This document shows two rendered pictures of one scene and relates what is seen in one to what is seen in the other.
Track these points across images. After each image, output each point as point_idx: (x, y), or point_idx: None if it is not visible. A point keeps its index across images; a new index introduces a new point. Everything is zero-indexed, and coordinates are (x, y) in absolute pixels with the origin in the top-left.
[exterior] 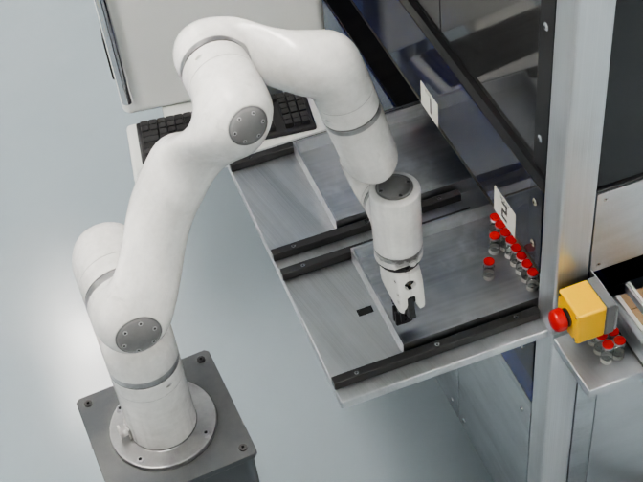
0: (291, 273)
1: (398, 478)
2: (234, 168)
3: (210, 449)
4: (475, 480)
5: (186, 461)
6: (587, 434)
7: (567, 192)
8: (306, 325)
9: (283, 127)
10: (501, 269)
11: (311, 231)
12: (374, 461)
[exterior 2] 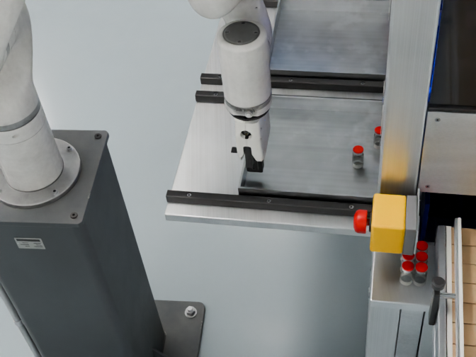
0: (202, 97)
1: (304, 309)
2: None
3: (52, 206)
4: (361, 339)
5: (27, 206)
6: (413, 343)
7: (391, 95)
8: (185, 142)
9: None
10: (373, 162)
11: None
12: (295, 289)
